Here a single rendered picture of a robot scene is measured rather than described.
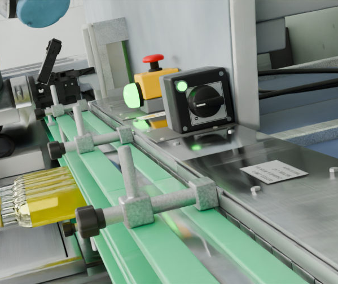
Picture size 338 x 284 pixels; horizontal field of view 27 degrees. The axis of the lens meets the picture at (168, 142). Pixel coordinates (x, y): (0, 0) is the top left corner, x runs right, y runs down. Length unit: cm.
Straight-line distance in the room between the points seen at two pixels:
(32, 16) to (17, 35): 376
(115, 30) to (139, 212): 113
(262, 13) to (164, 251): 51
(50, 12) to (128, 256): 82
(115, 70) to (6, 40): 357
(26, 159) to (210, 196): 206
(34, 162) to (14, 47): 267
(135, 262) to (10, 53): 455
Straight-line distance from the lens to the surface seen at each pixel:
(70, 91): 176
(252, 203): 59
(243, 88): 98
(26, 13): 151
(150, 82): 125
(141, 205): 64
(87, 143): 109
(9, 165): 268
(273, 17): 101
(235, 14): 94
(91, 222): 63
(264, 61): 269
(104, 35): 173
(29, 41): 528
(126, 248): 84
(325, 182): 62
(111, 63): 174
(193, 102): 94
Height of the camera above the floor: 104
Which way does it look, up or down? 11 degrees down
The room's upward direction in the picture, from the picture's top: 103 degrees counter-clockwise
